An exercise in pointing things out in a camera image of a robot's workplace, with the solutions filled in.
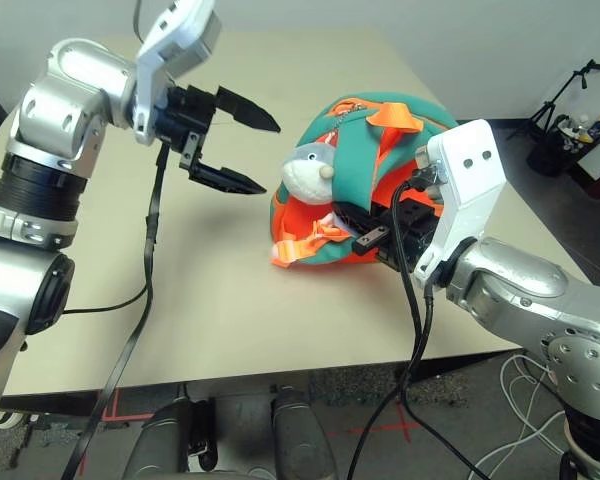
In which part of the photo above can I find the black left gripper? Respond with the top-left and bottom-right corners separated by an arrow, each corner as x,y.
155,84 -> 281,196

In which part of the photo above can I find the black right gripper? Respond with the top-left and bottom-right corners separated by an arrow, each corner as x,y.
332,199 -> 441,272

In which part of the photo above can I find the teal and orange backpack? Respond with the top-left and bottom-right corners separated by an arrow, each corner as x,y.
269,91 -> 461,271

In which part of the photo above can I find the grey white plush toy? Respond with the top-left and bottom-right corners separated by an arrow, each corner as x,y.
282,141 -> 335,206

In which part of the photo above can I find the black bin with bottles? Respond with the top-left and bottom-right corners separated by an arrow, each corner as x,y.
525,113 -> 600,177

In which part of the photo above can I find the red floor tape cross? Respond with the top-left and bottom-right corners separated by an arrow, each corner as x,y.
352,404 -> 421,441

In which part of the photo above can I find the dark grey robot right leg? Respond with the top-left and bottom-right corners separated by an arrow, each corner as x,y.
269,384 -> 339,480

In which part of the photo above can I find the dark grey robot leg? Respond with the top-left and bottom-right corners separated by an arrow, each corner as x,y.
122,397 -> 216,480
269,384 -> 339,480

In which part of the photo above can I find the black tripod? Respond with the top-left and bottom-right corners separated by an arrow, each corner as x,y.
509,58 -> 600,141

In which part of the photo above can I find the dark grey robot left leg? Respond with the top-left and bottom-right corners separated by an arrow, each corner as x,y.
122,397 -> 216,480

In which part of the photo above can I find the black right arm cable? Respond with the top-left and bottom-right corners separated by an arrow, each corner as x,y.
347,177 -> 486,480

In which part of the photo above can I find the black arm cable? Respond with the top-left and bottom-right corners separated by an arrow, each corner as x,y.
59,0 -> 169,480
347,177 -> 486,480

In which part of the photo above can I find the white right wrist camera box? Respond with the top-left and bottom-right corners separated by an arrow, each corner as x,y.
413,118 -> 507,290

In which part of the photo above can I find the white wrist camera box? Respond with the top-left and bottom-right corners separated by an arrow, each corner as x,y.
132,0 -> 224,147
413,118 -> 507,290

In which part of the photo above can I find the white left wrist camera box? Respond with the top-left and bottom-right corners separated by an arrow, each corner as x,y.
132,0 -> 224,147

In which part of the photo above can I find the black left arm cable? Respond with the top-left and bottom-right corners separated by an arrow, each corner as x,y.
59,0 -> 169,480

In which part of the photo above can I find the white floor cable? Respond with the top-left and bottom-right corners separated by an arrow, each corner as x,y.
472,349 -> 571,480

